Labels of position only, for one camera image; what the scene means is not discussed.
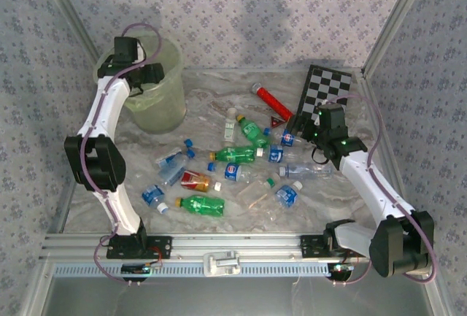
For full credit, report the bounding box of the blue label bottle white cap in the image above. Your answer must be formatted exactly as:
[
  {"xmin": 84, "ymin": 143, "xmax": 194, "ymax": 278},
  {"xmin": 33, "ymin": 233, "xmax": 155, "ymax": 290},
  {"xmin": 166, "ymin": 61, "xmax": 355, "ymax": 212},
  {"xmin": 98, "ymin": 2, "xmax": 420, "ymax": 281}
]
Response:
[
  {"xmin": 271, "ymin": 180, "xmax": 304, "ymax": 210},
  {"xmin": 255, "ymin": 144, "xmax": 306, "ymax": 163},
  {"xmin": 141, "ymin": 183, "xmax": 170, "ymax": 215}
]

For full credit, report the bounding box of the green Sprite bottle yellow cap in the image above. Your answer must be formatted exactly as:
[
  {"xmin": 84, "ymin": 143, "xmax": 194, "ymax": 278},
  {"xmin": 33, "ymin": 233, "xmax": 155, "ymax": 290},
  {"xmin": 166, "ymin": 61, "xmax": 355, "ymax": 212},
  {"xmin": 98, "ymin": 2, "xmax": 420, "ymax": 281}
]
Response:
[
  {"xmin": 174, "ymin": 194, "xmax": 226, "ymax": 219},
  {"xmin": 209, "ymin": 146, "xmax": 258, "ymax": 163},
  {"xmin": 236, "ymin": 114, "xmax": 273, "ymax": 149}
]

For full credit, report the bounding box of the mesh bin with green liner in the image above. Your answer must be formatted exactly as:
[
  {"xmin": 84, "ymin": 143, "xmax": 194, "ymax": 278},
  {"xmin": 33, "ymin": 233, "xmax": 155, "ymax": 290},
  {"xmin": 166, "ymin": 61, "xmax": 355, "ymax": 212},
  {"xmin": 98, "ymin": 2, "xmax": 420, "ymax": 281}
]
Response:
[{"xmin": 93, "ymin": 36, "xmax": 186, "ymax": 135}]

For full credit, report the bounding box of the black white checkerboard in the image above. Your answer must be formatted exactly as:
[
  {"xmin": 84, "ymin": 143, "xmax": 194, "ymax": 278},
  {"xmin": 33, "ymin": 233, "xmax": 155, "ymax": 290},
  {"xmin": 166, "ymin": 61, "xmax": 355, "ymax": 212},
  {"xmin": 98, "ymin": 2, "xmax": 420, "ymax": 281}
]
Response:
[{"xmin": 285, "ymin": 64, "xmax": 353, "ymax": 139}]

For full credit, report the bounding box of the Pepsi label clear bottle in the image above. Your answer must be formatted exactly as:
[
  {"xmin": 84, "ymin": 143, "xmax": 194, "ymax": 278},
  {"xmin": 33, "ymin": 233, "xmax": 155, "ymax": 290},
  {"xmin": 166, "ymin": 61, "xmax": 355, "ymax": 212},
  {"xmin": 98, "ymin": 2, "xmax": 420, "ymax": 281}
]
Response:
[
  {"xmin": 263, "ymin": 128, "xmax": 311, "ymax": 148},
  {"xmin": 207, "ymin": 161, "xmax": 258, "ymax": 183}
]

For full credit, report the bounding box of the clear water bottle white cap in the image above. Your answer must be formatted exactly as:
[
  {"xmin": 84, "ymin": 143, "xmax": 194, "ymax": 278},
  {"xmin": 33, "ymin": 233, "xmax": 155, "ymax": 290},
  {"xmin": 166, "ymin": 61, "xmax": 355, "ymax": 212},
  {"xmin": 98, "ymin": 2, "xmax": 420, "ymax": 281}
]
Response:
[{"xmin": 278, "ymin": 162, "xmax": 335, "ymax": 180}]

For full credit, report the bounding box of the red tube with silver cap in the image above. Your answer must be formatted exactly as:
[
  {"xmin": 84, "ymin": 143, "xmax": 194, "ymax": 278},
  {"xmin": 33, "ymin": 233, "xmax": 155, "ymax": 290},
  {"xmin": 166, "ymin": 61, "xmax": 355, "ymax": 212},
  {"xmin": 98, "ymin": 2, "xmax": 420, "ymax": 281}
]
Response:
[{"xmin": 250, "ymin": 82, "xmax": 295, "ymax": 122}]

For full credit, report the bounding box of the small bottle green label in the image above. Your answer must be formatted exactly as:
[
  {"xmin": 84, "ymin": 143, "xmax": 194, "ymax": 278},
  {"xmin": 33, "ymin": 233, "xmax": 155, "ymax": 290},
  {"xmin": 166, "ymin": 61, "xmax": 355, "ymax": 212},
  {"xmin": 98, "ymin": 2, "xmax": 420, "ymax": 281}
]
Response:
[{"xmin": 223, "ymin": 107, "xmax": 239, "ymax": 148}]

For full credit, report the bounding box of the clear bottle green cap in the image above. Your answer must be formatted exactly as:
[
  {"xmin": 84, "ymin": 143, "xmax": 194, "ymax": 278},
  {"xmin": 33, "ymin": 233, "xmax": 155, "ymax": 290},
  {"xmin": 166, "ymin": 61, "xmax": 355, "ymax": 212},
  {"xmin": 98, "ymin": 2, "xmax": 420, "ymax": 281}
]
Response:
[{"xmin": 236, "ymin": 177, "xmax": 277, "ymax": 210}]

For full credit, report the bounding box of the crushed clear bottle blue cap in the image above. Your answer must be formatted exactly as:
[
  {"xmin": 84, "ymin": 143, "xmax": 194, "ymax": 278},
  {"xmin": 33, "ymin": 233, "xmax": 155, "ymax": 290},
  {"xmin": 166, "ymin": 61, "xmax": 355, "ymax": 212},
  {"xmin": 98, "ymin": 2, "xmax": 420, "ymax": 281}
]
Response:
[{"xmin": 155, "ymin": 139, "xmax": 194, "ymax": 170}]

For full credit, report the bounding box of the soda water bottle blue cap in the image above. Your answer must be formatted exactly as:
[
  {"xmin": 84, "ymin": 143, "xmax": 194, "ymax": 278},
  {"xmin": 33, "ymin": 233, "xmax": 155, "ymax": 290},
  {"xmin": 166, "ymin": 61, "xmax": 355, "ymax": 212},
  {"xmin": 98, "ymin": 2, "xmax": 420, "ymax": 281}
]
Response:
[{"xmin": 158, "ymin": 150, "xmax": 196, "ymax": 187}]

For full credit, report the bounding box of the red label bottle white cap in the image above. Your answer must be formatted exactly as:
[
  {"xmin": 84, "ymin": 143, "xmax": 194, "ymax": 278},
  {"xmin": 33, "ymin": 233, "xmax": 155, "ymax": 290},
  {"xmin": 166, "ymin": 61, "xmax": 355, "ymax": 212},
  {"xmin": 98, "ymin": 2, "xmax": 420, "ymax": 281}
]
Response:
[{"xmin": 180, "ymin": 169, "xmax": 223, "ymax": 193}]

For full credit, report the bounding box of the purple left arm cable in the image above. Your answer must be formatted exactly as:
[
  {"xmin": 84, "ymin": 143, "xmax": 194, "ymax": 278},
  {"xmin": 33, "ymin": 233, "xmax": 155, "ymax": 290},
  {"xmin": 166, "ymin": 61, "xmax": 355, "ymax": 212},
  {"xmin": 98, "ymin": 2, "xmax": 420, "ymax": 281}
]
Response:
[{"xmin": 80, "ymin": 23, "xmax": 164, "ymax": 287}]

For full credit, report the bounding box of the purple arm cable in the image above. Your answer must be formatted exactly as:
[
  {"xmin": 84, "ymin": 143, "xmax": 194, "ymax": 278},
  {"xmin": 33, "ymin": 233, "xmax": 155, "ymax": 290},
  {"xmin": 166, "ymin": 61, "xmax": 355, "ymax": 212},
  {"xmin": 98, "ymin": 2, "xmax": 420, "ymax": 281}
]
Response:
[
  {"xmin": 80, "ymin": 23, "xmax": 164, "ymax": 287},
  {"xmin": 326, "ymin": 93, "xmax": 438, "ymax": 288}
]

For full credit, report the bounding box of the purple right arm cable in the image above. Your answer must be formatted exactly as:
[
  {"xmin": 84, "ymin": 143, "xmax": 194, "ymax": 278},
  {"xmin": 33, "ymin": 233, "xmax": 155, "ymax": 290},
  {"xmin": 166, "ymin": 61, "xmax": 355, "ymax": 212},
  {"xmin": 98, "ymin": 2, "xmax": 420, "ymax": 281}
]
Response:
[{"xmin": 326, "ymin": 93, "xmax": 438, "ymax": 288}]

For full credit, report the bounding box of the aluminium side frame bar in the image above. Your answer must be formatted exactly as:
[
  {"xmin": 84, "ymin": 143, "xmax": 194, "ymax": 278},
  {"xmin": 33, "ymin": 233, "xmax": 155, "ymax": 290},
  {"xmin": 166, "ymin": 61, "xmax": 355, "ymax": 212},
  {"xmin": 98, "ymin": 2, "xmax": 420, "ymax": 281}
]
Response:
[
  {"xmin": 49, "ymin": 180, "xmax": 80, "ymax": 235},
  {"xmin": 359, "ymin": 69, "xmax": 417, "ymax": 207}
]

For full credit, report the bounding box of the aluminium frame post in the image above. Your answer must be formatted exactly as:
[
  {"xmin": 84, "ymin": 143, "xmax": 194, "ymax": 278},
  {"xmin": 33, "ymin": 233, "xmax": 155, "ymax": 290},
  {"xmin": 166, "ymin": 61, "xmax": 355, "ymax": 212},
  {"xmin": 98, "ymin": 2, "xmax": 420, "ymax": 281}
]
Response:
[
  {"xmin": 360, "ymin": 0, "xmax": 435, "ymax": 78},
  {"xmin": 36, "ymin": 0, "xmax": 100, "ymax": 62}
]

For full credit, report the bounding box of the aluminium wall base strip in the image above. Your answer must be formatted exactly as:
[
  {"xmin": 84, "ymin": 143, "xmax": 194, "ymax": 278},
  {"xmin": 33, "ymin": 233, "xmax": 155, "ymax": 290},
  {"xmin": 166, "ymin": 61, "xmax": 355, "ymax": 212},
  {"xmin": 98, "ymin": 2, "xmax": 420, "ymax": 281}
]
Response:
[{"xmin": 182, "ymin": 66, "xmax": 366, "ymax": 75}]

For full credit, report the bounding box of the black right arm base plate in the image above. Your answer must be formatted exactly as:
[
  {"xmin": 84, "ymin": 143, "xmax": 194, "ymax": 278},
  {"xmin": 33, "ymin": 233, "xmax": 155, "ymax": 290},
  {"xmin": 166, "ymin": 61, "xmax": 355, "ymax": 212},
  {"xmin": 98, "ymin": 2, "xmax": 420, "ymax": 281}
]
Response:
[{"xmin": 299, "ymin": 234, "xmax": 331, "ymax": 258}]

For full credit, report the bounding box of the aluminium mounting rail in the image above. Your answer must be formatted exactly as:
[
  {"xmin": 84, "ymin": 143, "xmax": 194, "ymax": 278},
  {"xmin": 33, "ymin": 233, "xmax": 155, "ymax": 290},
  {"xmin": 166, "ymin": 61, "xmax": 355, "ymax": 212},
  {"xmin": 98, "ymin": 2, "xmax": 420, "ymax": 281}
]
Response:
[{"xmin": 39, "ymin": 234, "xmax": 369, "ymax": 262}]

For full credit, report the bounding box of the white plastic latch bracket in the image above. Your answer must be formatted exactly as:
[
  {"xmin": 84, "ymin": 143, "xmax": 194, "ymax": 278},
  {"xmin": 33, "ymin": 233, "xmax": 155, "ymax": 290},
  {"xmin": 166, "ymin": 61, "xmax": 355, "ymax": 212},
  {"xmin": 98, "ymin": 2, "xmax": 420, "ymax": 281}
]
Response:
[{"xmin": 203, "ymin": 250, "xmax": 242, "ymax": 277}]

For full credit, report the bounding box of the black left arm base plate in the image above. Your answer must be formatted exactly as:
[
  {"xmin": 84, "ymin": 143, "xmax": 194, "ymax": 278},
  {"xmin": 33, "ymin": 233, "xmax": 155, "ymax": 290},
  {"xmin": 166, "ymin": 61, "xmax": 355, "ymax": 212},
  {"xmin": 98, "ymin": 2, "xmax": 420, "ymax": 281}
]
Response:
[{"xmin": 106, "ymin": 234, "xmax": 172, "ymax": 259}]

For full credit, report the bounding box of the grey slotted cable duct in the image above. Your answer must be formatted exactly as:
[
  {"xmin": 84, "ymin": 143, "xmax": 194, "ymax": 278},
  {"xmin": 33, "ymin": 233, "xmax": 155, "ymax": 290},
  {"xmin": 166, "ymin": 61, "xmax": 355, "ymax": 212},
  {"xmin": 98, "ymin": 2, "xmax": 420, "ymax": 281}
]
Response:
[{"xmin": 53, "ymin": 261, "xmax": 342, "ymax": 279}]

